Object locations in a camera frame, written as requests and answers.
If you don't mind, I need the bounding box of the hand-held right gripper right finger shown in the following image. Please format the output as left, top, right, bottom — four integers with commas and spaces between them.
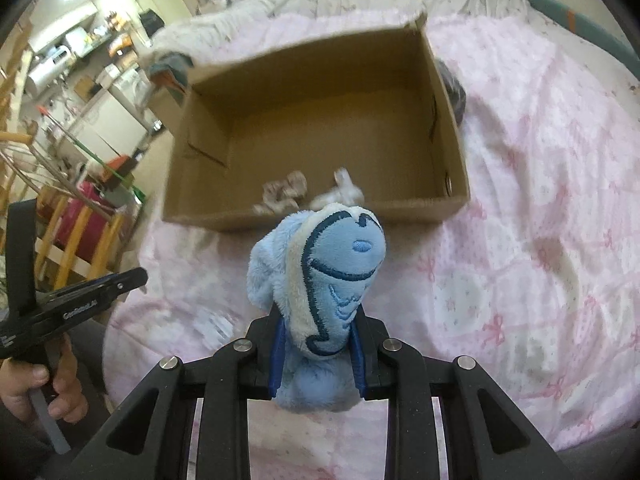
350, 316, 567, 480

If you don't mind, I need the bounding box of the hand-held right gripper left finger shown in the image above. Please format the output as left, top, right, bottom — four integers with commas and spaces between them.
70, 312, 287, 480

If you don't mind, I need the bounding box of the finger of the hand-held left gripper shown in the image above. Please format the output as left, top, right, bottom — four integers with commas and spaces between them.
36, 267, 149, 332

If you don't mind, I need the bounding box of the blue shark plush toy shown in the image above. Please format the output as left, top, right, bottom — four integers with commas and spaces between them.
246, 201, 388, 413

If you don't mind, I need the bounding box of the grey and white plush toy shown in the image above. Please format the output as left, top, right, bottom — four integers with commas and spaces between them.
252, 170, 308, 213

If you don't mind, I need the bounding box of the brown cardboard box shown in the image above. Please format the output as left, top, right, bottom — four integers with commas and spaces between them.
147, 10, 472, 233

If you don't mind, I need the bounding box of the dark grey soft toy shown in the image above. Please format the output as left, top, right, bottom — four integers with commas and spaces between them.
434, 59, 469, 126

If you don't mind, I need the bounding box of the person's left hand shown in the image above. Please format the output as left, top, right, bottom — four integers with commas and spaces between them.
0, 332, 89, 423

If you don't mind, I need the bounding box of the wooden chair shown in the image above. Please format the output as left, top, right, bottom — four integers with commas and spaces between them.
0, 130, 128, 293

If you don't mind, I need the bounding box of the red bag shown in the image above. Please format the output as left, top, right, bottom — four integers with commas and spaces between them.
54, 182, 112, 257

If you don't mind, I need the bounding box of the green stick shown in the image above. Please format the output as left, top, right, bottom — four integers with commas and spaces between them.
65, 127, 147, 202

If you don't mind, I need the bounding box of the white cabinet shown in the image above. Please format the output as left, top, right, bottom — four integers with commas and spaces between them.
70, 80, 161, 163

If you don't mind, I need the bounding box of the white kitchen appliance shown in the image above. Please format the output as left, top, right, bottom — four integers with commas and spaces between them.
26, 46, 72, 97

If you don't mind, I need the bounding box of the pink patterned blanket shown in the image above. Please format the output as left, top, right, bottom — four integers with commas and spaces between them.
102, 12, 640, 480

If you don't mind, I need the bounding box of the teal and orange cloth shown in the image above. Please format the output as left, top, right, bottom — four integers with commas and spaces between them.
149, 51, 196, 107

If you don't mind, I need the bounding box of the black box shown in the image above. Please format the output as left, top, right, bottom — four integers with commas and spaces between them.
139, 8, 162, 37

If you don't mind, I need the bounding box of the grey plush animal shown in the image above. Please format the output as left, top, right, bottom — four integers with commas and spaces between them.
196, 0, 234, 17

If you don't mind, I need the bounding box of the white floral quilt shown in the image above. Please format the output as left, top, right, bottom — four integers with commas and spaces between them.
150, 0, 533, 63

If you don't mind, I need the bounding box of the teal bed frame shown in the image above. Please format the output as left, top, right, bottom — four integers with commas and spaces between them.
520, 0, 640, 88

